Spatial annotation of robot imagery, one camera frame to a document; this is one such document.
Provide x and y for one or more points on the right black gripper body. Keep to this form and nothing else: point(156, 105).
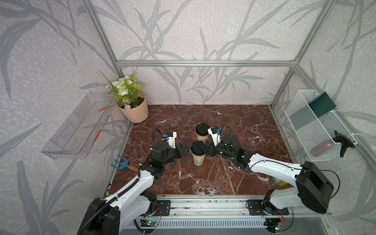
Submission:
point(219, 151)

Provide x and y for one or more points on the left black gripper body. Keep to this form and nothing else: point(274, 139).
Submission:
point(171, 155)

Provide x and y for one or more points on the black cup lid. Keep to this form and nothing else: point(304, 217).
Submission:
point(202, 129)
point(198, 148)

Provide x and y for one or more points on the milk tea paper cup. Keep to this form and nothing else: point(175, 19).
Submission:
point(202, 139)

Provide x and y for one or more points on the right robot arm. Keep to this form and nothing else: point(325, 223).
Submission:
point(309, 185)

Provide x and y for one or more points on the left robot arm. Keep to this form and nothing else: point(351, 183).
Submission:
point(109, 216)

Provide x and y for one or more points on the brown wooden block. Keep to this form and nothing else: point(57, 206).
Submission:
point(133, 168)

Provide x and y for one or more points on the blue plastic fork clip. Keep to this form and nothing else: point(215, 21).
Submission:
point(121, 164)

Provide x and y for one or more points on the potted white flower plant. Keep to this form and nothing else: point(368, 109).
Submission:
point(129, 98)

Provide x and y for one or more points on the dark green card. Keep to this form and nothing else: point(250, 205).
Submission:
point(322, 105)

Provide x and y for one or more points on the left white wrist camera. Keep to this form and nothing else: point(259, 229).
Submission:
point(170, 138)

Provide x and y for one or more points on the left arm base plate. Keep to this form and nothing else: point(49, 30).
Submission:
point(161, 207)

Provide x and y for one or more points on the aluminium front rail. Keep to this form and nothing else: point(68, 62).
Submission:
point(213, 206)

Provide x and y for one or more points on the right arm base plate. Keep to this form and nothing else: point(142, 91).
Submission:
point(264, 207)

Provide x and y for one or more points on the clear acrylic wall shelf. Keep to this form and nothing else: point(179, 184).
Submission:
point(76, 136)

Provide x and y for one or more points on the white mesh wall basket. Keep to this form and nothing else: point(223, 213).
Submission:
point(316, 134)

